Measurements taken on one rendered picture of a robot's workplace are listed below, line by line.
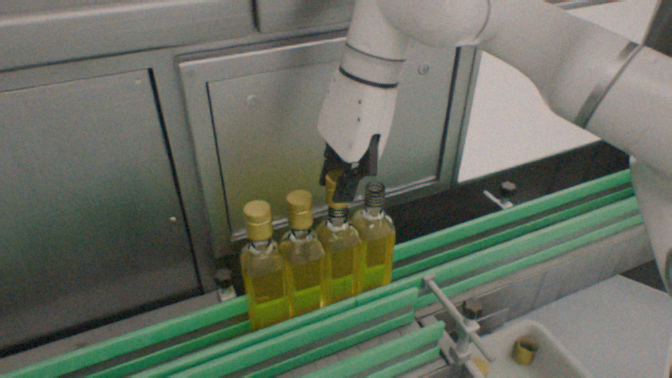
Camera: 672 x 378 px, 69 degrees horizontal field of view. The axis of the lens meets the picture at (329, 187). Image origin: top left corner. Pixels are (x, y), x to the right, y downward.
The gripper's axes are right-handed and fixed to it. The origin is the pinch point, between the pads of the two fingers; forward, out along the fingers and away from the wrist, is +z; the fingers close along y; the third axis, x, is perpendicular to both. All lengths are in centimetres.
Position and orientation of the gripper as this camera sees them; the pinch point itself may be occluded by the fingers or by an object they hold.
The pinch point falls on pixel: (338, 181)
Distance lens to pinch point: 66.5
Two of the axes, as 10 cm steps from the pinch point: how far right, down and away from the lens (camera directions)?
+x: 8.7, -0.4, 4.8
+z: -2.3, 8.4, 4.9
